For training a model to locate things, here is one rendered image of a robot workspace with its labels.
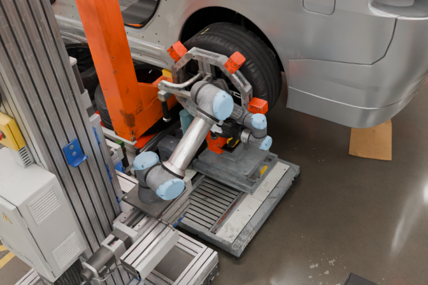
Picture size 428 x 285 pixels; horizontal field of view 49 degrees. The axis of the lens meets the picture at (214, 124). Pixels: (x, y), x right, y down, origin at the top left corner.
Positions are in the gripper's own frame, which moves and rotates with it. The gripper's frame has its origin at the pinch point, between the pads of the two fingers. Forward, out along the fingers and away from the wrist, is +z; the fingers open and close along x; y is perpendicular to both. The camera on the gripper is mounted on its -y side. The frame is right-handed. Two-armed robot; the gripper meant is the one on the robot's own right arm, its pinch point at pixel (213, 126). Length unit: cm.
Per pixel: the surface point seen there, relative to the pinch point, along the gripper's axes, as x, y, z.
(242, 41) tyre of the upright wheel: -40, 32, 4
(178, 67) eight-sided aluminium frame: -20.4, 15.6, 37.8
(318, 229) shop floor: -26, -83, -55
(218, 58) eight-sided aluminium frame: -22.4, 29.1, 8.4
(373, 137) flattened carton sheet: -126, -82, -54
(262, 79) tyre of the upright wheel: -32.6, 15.4, -12.6
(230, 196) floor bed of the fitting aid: -17, -77, 5
